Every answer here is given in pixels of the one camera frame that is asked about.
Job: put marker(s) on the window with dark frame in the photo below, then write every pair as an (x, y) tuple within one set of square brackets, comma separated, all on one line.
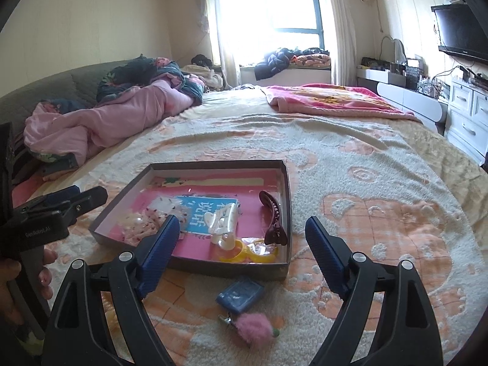
[(297, 7)]

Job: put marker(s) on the white framed mirror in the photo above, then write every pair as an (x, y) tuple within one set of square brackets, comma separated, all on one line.
[(398, 51)]

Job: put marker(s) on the orange floral quilt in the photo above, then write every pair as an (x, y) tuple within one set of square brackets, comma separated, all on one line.
[(312, 60)]

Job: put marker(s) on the blue key fob pink pompom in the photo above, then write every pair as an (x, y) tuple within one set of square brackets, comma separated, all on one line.
[(240, 293)]

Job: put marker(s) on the grey cardboard box pink inside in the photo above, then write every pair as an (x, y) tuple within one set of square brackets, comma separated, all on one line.
[(228, 268)]

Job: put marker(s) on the white clothing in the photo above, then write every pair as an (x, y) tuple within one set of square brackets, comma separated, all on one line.
[(211, 78)]

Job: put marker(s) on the white desk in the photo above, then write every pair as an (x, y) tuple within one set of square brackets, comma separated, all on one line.
[(411, 99)]

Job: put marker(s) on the dark striped blanket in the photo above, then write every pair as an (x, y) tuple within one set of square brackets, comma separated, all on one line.
[(23, 164)]

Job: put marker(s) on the beige curtain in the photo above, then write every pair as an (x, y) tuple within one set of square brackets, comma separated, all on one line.
[(337, 26)]

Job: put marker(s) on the black clothing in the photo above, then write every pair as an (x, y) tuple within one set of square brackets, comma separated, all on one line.
[(201, 60)]

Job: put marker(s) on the grey quilted headboard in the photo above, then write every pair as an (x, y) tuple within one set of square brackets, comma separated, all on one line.
[(57, 87)]

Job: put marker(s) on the set top box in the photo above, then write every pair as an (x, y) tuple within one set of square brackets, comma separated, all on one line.
[(474, 78)]

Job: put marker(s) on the pink quilt with floral cover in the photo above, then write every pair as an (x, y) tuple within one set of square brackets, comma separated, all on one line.
[(125, 110)]

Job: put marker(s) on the blue printed card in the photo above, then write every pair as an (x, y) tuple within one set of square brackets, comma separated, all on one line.
[(198, 209)]

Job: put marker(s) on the pile of clothes on sill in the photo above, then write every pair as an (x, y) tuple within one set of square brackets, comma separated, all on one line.
[(272, 63)]

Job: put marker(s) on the person's left hand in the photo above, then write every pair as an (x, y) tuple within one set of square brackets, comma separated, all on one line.
[(46, 274)]

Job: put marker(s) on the black wall television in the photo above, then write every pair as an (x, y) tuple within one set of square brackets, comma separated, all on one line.
[(463, 32)]

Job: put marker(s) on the pink printed blanket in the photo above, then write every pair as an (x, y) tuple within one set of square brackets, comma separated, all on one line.
[(335, 101)]

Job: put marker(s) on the white drawer cabinet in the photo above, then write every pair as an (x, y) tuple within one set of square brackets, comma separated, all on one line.
[(467, 118)]

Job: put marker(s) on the polka dot bow hair clip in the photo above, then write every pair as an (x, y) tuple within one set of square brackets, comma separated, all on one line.
[(145, 221)]

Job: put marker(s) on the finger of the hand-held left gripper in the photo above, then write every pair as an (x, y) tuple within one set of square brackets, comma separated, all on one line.
[(57, 195), (87, 202)]

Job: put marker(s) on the white hair claw clip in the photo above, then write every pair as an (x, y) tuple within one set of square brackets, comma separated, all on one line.
[(221, 225)]

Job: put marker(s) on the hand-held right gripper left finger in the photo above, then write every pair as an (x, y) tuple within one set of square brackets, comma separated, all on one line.
[(158, 251)]

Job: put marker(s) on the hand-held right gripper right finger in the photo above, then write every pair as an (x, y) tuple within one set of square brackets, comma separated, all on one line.
[(328, 251)]

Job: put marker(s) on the white window sill bench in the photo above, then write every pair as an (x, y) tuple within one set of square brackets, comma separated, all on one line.
[(297, 76)]

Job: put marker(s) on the sheer white curtain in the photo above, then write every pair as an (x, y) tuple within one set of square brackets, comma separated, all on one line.
[(217, 38)]

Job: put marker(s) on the brown hair claw clip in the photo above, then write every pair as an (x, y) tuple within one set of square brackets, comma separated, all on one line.
[(275, 221)]

